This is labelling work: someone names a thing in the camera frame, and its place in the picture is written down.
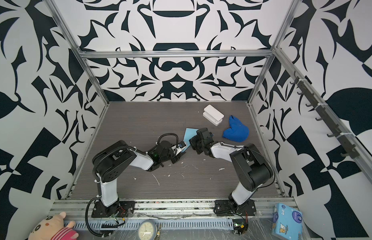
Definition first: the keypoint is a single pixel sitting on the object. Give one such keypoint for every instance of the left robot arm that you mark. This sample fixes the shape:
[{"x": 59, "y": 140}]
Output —
[{"x": 111, "y": 162}]

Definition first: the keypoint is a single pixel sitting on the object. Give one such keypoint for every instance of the white slotted cable duct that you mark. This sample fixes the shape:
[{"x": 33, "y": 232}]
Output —
[{"x": 180, "y": 224}]

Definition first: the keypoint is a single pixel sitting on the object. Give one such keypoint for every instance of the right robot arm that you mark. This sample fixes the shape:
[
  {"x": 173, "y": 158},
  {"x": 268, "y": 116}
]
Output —
[{"x": 252, "y": 168}]

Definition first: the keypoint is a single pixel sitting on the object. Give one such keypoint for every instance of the round analog clock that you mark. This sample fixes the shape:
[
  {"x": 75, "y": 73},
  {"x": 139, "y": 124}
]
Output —
[{"x": 147, "y": 230}]

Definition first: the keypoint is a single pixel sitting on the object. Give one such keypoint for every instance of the pink plush toy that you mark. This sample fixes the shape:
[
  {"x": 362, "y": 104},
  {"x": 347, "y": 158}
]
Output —
[{"x": 52, "y": 228}]

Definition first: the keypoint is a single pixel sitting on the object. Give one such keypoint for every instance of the black wall hook rack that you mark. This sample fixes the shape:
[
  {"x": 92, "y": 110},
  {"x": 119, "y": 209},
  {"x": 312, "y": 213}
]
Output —
[{"x": 326, "y": 115}]

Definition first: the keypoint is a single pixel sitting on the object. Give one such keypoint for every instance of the white rectangular box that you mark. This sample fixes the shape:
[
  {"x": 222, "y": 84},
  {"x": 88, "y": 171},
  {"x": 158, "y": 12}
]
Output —
[{"x": 213, "y": 115}]

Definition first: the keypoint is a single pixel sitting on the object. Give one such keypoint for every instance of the blue cloth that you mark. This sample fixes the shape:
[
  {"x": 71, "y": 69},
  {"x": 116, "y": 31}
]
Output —
[{"x": 237, "y": 132}]

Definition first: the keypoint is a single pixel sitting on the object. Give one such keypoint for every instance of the light blue paper sheet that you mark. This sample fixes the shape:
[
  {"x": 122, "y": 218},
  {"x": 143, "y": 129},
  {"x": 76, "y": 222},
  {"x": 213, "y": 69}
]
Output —
[{"x": 189, "y": 133}]

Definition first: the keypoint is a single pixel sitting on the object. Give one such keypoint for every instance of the blue tissue pack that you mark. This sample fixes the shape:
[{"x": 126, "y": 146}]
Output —
[{"x": 287, "y": 223}]

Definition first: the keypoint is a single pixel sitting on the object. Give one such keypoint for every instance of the small black electronics module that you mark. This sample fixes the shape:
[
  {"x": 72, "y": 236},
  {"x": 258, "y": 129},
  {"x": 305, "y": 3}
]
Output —
[{"x": 240, "y": 227}]

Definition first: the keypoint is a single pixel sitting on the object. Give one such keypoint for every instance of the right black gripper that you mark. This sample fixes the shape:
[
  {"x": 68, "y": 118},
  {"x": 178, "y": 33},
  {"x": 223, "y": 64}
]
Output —
[{"x": 193, "y": 141}]

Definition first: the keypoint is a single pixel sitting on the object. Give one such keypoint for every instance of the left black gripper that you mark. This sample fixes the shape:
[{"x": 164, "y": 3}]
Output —
[{"x": 175, "y": 160}]

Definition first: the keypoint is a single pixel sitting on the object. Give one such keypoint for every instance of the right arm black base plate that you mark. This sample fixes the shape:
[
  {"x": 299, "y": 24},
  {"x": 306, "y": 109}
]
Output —
[{"x": 228, "y": 207}]

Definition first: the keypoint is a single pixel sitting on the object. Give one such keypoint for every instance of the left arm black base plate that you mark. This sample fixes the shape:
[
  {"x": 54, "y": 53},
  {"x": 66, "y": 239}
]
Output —
[{"x": 119, "y": 209}]

